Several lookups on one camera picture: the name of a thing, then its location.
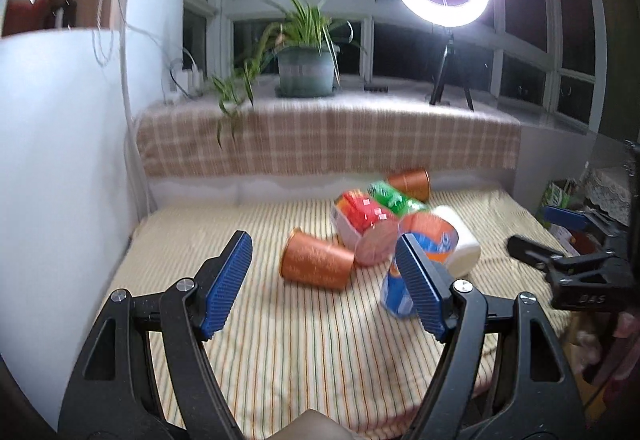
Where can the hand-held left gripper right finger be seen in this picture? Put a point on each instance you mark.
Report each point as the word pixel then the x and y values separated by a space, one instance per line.
pixel 420 285

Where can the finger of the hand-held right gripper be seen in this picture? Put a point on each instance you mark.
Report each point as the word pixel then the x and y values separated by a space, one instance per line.
pixel 532 251
pixel 565 216

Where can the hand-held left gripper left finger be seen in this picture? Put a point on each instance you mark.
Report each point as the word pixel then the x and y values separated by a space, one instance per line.
pixel 227 282

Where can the orange paper cup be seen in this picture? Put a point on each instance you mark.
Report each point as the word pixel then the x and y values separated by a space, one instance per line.
pixel 412 182
pixel 315 265

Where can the white cup with orange-blue print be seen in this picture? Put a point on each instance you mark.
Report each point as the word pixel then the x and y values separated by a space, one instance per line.
pixel 445 240

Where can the pink paper cup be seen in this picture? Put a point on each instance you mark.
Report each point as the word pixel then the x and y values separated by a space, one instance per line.
pixel 375 245

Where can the red and white paper cup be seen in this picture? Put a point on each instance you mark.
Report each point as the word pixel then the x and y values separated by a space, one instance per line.
pixel 357 215

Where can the green box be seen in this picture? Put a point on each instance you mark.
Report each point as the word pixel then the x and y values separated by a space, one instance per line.
pixel 557 195

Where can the lace cloth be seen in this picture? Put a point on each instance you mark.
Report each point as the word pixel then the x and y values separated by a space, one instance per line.
pixel 607 192

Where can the pink patterned cloth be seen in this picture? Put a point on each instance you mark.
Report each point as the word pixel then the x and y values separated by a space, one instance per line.
pixel 625 330

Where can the striped bed sheet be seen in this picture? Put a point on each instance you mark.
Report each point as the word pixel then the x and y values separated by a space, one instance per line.
pixel 310 345

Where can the plaid cloth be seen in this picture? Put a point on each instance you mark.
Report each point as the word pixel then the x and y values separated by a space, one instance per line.
pixel 325 139

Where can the black tripod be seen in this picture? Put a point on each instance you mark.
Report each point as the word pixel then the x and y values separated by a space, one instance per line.
pixel 446 64

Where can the black remote control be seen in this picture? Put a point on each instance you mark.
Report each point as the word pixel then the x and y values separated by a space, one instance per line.
pixel 376 88

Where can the white power strip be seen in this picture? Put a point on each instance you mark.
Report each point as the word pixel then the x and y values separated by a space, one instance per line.
pixel 182 79

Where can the potted spider plant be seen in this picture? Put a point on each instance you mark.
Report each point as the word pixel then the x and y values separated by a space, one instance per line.
pixel 305 69

